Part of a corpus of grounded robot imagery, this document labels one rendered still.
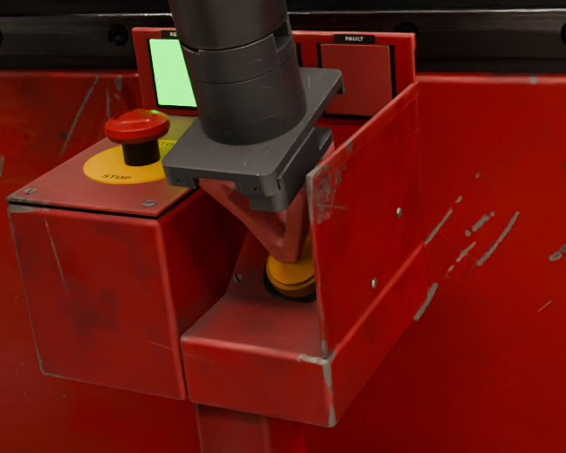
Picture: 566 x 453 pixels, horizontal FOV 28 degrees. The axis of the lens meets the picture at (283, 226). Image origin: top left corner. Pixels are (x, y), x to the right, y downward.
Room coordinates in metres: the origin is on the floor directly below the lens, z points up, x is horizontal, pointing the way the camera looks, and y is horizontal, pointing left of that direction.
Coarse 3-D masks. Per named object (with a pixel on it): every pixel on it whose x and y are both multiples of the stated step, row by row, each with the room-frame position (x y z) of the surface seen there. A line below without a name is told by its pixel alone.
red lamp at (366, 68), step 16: (336, 48) 0.67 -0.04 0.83; (352, 48) 0.67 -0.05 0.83; (368, 48) 0.66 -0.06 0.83; (384, 48) 0.66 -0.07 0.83; (336, 64) 0.67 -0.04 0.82; (352, 64) 0.67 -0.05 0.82; (368, 64) 0.66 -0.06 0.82; (384, 64) 0.66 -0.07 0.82; (352, 80) 0.67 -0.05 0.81; (368, 80) 0.67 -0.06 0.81; (384, 80) 0.66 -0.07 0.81; (336, 96) 0.68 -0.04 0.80; (352, 96) 0.67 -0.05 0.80; (368, 96) 0.67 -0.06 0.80; (384, 96) 0.66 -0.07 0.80; (336, 112) 0.68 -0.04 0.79; (352, 112) 0.67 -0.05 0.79; (368, 112) 0.67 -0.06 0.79
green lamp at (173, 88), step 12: (156, 48) 0.74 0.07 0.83; (168, 48) 0.73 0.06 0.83; (180, 48) 0.73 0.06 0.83; (156, 60) 0.74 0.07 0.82; (168, 60) 0.73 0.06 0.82; (180, 60) 0.73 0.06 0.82; (156, 72) 0.74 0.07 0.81; (168, 72) 0.73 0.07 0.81; (180, 72) 0.73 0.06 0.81; (156, 84) 0.74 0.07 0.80; (168, 84) 0.73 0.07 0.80; (180, 84) 0.73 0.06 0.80; (168, 96) 0.73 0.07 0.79; (180, 96) 0.73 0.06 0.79; (192, 96) 0.72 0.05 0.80
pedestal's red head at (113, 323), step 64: (384, 128) 0.61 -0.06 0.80; (64, 192) 0.61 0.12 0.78; (128, 192) 0.60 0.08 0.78; (192, 192) 0.60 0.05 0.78; (320, 192) 0.53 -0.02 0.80; (384, 192) 0.60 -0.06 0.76; (64, 256) 0.59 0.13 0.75; (128, 256) 0.57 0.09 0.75; (192, 256) 0.59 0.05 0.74; (256, 256) 0.62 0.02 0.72; (320, 256) 0.52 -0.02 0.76; (384, 256) 0.60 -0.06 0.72; (64, 320) 0.60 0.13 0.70; (128, 320) 0.58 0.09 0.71; (192, 320) 0.58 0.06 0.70; (256, 320) 0.57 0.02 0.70; (320, 320) 0.52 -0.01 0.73; (384, 320) 0.59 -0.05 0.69; (128, 384) 0.58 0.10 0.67; (192, 384) 0.56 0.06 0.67; (256, 384) 0.54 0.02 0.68; (320, 384) 0.52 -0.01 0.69
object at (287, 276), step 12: (312, 252) 0.60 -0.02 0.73; (276, 264) 0.60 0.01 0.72; (288, 264) 0.60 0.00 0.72; (300, 264) 0.60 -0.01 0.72; (312, 264) 0.59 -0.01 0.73; (276, 276) 0.59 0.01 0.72; (288, 276) 0.59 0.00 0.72; (300, 276) 0.59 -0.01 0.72; (312, 276) 0.59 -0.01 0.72; (276, 288) 0.60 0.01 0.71; (288, 288) 0.59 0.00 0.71; (300, 288) 0.59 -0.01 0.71; (312, 288) 0.59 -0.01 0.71
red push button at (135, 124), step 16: (128, 112) 0.65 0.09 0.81; (144, 112) 0.65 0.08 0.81; (160, 112) 0.65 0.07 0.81; (112, 128) 0.64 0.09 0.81; (128, 128) 0.63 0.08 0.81; (144, 128) 0.63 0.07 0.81; (160, 128) 0.64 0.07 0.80; (128, 144) 0.64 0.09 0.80; (144, 144) 0.64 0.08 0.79; (128, 160) 0.64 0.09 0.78; (144, 160) 0.64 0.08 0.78
